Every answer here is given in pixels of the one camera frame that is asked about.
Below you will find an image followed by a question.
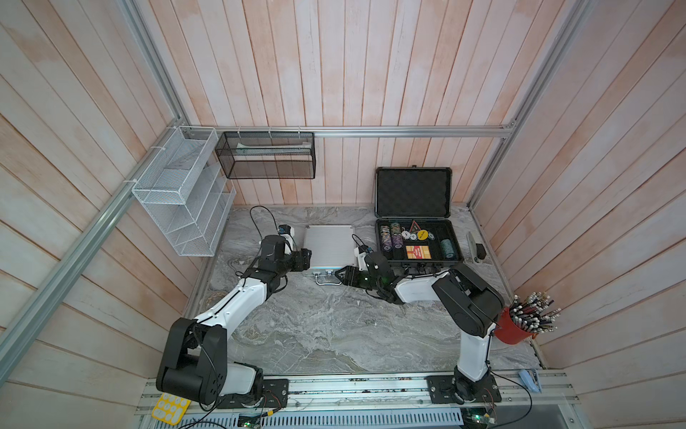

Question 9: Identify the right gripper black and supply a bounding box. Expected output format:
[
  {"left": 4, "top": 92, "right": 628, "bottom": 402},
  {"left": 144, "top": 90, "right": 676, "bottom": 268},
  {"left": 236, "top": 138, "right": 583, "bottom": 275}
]
[{"left": 333, "top": 266, "right": 383, "bottom": 293}]

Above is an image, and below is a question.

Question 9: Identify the silver poker set case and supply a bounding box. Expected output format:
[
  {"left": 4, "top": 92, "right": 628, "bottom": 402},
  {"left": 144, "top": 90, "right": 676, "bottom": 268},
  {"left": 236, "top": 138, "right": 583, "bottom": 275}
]
[{"left": 304, "top": 225, "right": 357, "bottom": 286}]

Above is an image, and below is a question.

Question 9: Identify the black poker set case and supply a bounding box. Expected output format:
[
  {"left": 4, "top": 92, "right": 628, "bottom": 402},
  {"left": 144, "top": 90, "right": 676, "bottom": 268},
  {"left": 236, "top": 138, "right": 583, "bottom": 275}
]
[{"left": 374, "top": 166, "right": 464, "bottom": 270}]

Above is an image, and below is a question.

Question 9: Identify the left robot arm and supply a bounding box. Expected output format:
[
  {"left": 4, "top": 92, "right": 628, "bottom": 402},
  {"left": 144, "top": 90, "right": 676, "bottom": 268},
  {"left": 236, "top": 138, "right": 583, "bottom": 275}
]
[{"left": 155, "top": 235, "right": 312, "bottom": 408}]

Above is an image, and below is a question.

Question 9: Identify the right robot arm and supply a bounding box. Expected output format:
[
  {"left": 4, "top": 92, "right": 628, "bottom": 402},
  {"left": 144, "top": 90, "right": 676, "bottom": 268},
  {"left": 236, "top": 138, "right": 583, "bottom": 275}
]
[{"left": 334, "top": 252, "right": 505, "bottom": 405}]

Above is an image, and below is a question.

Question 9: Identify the purple poker chip stack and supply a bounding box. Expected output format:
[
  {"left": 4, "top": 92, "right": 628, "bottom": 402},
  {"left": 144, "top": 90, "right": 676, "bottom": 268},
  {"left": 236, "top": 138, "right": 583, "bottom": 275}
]
[{"left": 389, "top": 222, "right": 404, "bottom": 250}]

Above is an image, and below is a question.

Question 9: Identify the red playing card deck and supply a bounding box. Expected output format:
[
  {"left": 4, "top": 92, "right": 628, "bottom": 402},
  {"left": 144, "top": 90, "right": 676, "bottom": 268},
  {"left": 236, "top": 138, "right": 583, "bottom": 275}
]
[{"left": 406, "top": 245, "right": 432, "bottom": 260}]

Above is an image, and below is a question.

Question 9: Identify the grey black stapler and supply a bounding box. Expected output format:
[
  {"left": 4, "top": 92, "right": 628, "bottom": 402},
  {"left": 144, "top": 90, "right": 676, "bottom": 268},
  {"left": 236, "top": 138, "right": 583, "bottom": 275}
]
[{"left": 466, "top": 232, "right": 488, "bottom": 264}]

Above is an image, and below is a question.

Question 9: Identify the black mesh basket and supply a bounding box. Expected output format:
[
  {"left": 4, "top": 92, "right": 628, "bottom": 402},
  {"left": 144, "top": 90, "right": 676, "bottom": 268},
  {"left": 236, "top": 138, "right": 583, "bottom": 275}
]
[{"left": 215, "top": 132, "right": 316, "bottom": 180}]

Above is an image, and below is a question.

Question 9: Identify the red pen cup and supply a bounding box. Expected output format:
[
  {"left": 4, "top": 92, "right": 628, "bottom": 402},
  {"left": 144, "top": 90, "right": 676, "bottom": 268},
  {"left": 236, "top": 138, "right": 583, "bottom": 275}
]
[{"left": 494, "top": 292, "right": 562, "bottom": 345}]

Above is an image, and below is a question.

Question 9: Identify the yellow calculator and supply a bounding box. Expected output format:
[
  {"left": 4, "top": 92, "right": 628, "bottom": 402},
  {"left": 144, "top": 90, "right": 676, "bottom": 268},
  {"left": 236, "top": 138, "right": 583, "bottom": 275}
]
[{"left": 151, "top": 393, "right": 191, "bottom": 425}]

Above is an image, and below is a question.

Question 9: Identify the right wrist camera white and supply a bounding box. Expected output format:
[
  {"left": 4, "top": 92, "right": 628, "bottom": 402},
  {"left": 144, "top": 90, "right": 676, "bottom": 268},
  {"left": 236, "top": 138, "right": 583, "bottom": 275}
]
[{"left": 354, "top": 245, "right": 373, "bottom": 271}]

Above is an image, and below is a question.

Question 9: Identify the white wire mesh shelf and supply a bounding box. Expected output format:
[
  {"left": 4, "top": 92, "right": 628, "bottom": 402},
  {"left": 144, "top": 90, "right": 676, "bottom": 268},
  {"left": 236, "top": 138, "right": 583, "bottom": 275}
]
[{"left": 133, "top": 126, "right": 236, "bottom": 257}]

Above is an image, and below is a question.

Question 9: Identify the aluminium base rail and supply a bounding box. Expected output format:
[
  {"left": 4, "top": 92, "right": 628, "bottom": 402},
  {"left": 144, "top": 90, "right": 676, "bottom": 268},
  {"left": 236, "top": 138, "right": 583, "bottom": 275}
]
[{"left": 133, "top": 370, "right": 590, "bottom": 428}]

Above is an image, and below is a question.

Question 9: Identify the blue object on rail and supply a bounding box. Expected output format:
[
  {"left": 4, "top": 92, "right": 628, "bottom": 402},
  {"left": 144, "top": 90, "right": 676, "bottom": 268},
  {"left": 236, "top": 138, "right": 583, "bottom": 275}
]
[{"left": 518, "top": 368, "right": 542, "bottom": 393}]

